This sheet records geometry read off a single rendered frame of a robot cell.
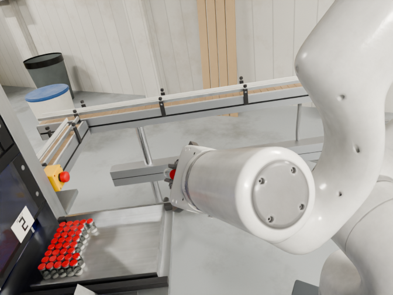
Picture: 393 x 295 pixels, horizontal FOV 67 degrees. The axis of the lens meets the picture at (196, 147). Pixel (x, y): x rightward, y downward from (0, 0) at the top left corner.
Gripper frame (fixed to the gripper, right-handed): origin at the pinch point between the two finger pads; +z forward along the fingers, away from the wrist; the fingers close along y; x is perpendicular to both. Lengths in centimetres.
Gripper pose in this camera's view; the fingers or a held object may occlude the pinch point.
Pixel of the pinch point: (176, 174)
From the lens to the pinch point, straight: 55.8
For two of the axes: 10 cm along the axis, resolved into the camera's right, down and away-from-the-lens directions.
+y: 2.4, -9.6, 1.2
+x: -9.0, -2.7, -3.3
